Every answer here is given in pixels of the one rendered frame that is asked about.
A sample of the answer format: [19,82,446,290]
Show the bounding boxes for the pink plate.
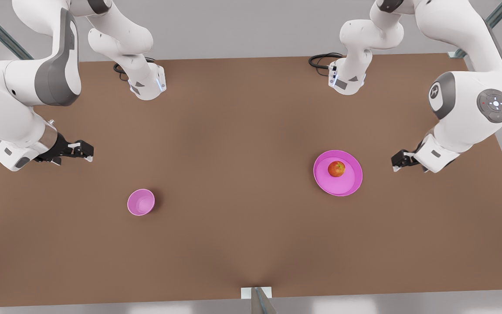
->
[313,150,363,197]

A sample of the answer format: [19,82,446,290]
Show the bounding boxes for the red apple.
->
[328,160,346,178]

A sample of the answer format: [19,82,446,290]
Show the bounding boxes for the pink bowl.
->
[127,188,156,216]

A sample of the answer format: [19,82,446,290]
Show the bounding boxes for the black right arm cable loop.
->
[113,57,157,82]

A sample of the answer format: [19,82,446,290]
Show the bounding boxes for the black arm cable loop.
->
[113,57,157,82]
[308,53,344,77]

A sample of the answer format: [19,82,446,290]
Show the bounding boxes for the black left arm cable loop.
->
[308,53,344,77]

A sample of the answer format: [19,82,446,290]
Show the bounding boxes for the silver frame post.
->
[241,286,278,314]
[448,0,502,59]
[0,2,34,61]

